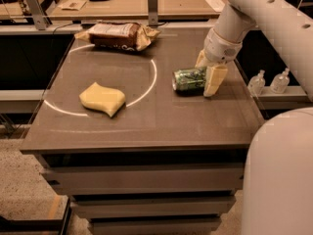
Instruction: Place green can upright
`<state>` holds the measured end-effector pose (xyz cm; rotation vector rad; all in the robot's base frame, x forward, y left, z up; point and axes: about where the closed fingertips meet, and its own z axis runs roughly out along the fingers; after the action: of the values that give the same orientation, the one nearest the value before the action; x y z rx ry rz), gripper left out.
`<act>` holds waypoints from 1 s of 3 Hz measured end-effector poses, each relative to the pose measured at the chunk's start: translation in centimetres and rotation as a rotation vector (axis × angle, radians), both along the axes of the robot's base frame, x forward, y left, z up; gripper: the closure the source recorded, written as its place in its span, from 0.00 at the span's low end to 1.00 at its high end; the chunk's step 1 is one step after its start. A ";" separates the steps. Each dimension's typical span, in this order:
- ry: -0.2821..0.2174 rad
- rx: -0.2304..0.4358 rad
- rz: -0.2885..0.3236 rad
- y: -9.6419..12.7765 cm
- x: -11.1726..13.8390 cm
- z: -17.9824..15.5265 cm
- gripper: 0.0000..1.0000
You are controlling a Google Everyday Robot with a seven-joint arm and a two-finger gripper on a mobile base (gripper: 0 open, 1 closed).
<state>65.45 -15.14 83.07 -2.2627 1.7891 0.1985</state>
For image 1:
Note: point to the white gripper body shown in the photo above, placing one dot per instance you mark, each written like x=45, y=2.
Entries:
x=220, y=50

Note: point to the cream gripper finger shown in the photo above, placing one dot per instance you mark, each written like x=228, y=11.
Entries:
x=213, y=78
x=203, y=61

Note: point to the green soda can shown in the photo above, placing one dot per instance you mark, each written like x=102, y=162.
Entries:
x=188, y=80

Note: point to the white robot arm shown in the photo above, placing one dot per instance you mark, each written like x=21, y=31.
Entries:
x=278, y=179

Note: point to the clear bottle left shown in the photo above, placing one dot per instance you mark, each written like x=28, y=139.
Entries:
x=256, y=84

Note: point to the clear bottle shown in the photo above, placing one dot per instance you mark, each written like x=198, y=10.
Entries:
x=256, y=84
x=280, y=82

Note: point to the white paper note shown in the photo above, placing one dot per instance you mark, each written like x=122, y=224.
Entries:
x=216, y=5

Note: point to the clear bottle right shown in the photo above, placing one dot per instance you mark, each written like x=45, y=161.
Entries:
x=280, y=82

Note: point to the brown chip bag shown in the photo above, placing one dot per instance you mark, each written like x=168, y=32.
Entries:
x=122, y=36

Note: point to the yellow wavy sponge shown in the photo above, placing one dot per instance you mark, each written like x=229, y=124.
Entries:
x=103, y=99

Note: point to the grey table with drawers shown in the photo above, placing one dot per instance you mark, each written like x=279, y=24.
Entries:
x=165, y=162

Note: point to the wooden back desk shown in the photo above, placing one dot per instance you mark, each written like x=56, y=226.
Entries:
x=134, y=10

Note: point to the small paper card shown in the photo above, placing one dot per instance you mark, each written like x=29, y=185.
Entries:
x=73, y=5

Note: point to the grey metal bracket middle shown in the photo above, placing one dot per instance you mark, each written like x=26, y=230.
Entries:
x=152, y=12

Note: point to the grey metal bracket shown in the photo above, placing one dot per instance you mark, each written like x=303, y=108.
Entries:
x=152, y=12
x=38, y=15

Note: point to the grey metal bracket left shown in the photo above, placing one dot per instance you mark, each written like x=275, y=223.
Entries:
x=38, y=15

